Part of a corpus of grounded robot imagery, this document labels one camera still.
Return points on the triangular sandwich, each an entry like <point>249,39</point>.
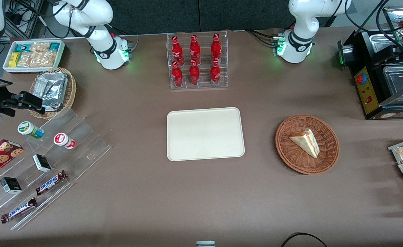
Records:
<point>306,142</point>

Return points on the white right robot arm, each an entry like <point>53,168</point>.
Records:
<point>103,51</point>

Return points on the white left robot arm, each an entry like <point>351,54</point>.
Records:
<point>299,41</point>

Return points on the light wicker basket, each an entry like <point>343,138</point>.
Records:
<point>71,92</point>

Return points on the brown wicker basket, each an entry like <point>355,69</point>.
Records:
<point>290,154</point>

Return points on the cream plastic tray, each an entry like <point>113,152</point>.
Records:
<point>204,134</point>

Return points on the green lid yogurt cup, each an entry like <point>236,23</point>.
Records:
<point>28,128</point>

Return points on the silver foil packet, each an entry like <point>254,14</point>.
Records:
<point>52,89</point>

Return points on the white snack bin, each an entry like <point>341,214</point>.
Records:
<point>33,69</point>

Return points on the yellow snack packet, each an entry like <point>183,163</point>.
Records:
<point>14,59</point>

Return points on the clear cracker packet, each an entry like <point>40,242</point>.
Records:
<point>40,46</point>
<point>28,59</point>
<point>47,59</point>

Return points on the red lid yogurt cup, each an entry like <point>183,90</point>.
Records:
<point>62,140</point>

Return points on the teal snack packet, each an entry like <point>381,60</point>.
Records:
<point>22,47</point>
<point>54,46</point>

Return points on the black machine yellow panel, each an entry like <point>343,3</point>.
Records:
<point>366,92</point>

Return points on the small black box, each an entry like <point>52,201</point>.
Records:
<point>42,163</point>
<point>11,185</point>

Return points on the clear acrylic stepped shelf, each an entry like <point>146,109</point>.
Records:
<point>84,137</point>

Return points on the Snickers chocolate bar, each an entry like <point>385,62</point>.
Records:
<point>19,211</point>
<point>50,183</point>

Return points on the red cola bottle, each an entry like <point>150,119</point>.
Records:
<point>194,50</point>
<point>194,74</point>
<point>177,51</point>
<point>177,75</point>
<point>215,73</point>
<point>216,49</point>

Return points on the clear acrylic bottle rack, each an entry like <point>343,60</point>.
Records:
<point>203,85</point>

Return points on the white grey object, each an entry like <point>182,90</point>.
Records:
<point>205,244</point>

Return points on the aluminium frame profile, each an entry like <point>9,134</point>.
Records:
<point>33,19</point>

